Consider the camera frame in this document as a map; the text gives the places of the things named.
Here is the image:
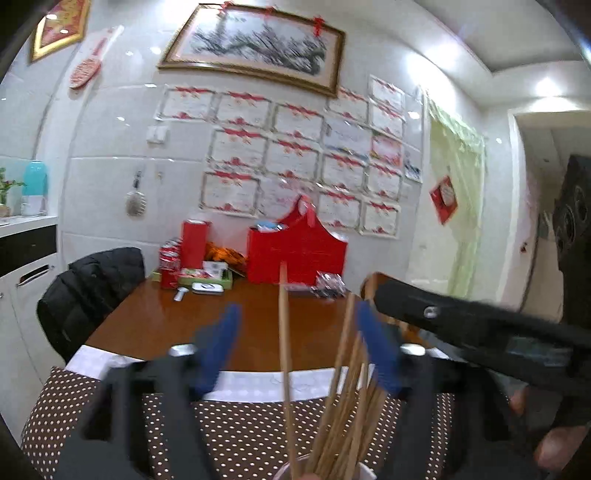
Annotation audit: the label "person's right hand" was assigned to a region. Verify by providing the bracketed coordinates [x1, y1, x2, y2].
[510, 387, 590, 479]

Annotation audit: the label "brown wooden chair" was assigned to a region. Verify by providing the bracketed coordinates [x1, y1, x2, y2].
[360, 272, 419, 337]

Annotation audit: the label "clear packaged items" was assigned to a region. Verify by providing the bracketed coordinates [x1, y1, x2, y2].
[314, 272, 349, 298]

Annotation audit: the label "brown polka dot placemat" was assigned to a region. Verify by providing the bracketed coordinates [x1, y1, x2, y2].
[21, 367, 455, 479]

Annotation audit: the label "pink cylindrical cup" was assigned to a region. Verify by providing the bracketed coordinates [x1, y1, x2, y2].
[271, 453, 378, 480]

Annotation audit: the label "red gift bag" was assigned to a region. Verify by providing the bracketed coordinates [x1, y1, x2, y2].
[246, 195, 348, 286]

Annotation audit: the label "red diamond door decoration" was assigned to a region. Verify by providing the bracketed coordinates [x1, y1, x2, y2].
[430, 175, 458, 225]

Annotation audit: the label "black jacket on chair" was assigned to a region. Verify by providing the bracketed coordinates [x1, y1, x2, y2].
[36, 247, 145, 362]

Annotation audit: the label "green door curtain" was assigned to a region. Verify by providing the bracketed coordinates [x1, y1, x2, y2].
[406, 100, 486, 299]

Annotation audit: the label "white small device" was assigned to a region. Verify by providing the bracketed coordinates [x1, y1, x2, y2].
[191, 282, 224, 295]

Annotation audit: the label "green tray with items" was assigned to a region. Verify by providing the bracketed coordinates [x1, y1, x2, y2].
[149, 269, 233, 290]

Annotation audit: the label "red cola can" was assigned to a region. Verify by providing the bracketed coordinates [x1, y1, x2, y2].
[158, 238, 181, 290]

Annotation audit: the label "red tall box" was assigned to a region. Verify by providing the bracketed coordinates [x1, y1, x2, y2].
[180, 220, 211, 269]

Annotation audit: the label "white black sideboard cabinet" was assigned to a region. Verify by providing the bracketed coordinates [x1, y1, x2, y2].
[1, 219, 63, 431]

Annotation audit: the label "hanging round brush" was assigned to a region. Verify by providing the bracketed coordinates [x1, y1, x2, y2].
[125, 171, 147, 218]

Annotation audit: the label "light blue humidifier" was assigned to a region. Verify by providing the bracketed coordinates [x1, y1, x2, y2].
[21, 160, 48, 217]

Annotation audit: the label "small green potted plant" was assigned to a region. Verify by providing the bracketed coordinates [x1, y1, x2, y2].
[0, 167, 26, 219]

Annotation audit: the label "plum blossom framed painting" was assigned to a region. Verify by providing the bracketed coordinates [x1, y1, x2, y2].
[158, 2, 346, 98]

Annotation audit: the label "gold framed red picture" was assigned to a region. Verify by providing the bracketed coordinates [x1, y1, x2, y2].
[29, 0, 92, 63]

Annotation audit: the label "round red wall ornament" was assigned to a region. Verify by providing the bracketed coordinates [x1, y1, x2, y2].
[69, 28, 113, 90]

